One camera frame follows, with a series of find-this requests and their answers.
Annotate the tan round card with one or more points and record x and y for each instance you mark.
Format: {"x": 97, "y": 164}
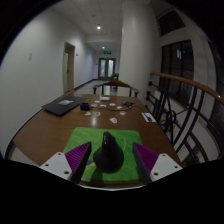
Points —
{"x": 87, "y": 113}
{"x": 97, "y": 113}

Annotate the wood-topped black metal railing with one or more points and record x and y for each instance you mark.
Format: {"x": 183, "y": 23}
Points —
{"x": 186, "y": 80}

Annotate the brown wooden armchair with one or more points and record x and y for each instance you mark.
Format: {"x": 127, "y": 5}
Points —
{"x": 115, "y": 83}

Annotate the flat white box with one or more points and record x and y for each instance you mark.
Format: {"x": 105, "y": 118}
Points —
{"x": 104, "y": 98}

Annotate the black computer mouse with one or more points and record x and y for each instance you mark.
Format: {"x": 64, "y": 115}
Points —
{"x": 108, "y": 156}

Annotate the green printed mouse pad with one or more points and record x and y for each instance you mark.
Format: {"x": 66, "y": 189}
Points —
{"x": 80, "y": 136}

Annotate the small black box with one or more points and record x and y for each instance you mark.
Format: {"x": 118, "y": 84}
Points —
{"x": 84, "y": 106}

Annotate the green exit sign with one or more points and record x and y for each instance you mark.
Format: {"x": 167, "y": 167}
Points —
{"x": 107, "y": 52}

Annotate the closed black laptop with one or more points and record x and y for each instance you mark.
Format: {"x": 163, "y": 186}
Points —
{"x": 65, "y": 106}

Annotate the dark framed window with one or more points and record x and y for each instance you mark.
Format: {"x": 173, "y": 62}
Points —
{"x": 178, "y": 68}

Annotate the red and white card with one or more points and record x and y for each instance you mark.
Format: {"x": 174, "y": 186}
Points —
{"x": 122, "y": 113}

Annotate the glazed double door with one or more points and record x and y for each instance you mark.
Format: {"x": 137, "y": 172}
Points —
{"x": 107, "y": 69}

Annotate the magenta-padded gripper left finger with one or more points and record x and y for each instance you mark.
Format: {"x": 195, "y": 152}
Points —
{"x": 59, "y": 164}

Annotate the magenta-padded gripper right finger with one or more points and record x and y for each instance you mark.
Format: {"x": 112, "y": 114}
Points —
{"x": 163, "y": 165}

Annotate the white paper slip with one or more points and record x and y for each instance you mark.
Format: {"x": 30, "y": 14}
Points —
{"x": 148, "y": 117}

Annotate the dark transom window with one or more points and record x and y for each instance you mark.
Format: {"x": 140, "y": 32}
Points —
{"x": 170, "y": 22}

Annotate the open side doorway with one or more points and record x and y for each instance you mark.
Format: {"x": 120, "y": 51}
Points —
{"x": 69, "y": 68}

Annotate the small black device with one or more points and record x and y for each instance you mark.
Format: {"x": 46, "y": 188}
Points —
{"x": 128, "y": 104}

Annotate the small white card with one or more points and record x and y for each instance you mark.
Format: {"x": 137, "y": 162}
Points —
{"x": 119, "y": 107}
{"x": 94, "y": 105}
{"x": 112, "y": 104}
{"x": 102, "y": 105}
{"x": 97, "y": 101}

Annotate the dark wooden chair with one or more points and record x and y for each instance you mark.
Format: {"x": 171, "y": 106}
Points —
{"x": 115, "y": 76}

